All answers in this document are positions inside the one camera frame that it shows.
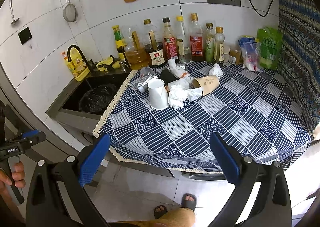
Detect brown paper cup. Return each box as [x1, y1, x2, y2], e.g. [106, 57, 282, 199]
[193, 75, 220, 96]

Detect white paper cup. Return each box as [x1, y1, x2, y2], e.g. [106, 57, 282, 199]
[148, 78, 169, 110]

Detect silver foil wrapper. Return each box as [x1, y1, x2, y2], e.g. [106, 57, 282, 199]
[129, 67, 158, 93]

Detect white knit work glove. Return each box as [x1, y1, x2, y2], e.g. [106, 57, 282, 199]
[168, 59, 190, 79]

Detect black kitchen sink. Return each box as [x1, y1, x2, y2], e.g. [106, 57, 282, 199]
[46, 68, 131, 119]

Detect person's left hand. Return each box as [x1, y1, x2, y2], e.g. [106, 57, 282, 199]
[1, 161, 25, 200]

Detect black sandal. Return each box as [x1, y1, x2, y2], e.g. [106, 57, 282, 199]
[181, 193, 197, 211]

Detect blue patterned tablecloth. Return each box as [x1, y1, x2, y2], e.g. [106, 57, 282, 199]
[93, 64, 311, 173]

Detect yellow dish soap bottle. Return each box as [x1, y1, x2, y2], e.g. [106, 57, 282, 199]
[61, 48, 89, 82]

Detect black faucet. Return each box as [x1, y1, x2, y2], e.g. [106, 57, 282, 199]
[67, 44, 95, 76]

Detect yellow black rubber gloves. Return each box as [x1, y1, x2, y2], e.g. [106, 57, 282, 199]
[96, 55, 120, 72]

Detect small crumpled white tissue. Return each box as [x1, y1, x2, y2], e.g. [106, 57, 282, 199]
[208, 63, 223, 79]

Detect small glass jar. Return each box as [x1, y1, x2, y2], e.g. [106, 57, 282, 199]
[229, 49, 241, 65]

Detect large cooking oil bottle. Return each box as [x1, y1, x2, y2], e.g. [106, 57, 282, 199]
[123, 26, 149, 70]

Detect white salt bag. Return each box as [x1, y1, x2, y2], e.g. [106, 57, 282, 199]
[238, 36, 262, 72]

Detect green label sauce bottle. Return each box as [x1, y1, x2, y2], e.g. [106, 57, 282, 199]
[205, 23, 214, 63]

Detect green label sesame oil bottle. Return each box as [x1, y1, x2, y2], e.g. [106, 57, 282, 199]
[112, 25, 129, 67]

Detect metal strainer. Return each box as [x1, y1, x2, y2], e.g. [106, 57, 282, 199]
[63, 0, 78, 22]

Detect dark soy sauce bottle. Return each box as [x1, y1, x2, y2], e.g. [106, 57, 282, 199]
[143, 19, 166, 68]

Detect red label gold cap bottle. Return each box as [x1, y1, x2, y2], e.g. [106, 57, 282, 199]
[190, 13, 204, 62]

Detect clear yellow cap bottle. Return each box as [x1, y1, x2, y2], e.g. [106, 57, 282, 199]
[176, 16, 191, 63]

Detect green plastic bag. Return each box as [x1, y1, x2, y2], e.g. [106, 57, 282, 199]
[257, 27, 283, 70]

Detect red label vinegar bottle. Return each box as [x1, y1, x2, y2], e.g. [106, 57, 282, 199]
[163, 17, 179, 63]

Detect blue patterned curtain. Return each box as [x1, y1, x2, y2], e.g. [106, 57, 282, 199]
[278, 0, 319, 132]

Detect black wall switch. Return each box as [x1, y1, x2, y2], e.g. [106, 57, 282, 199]
[18, 27, 32, 45]

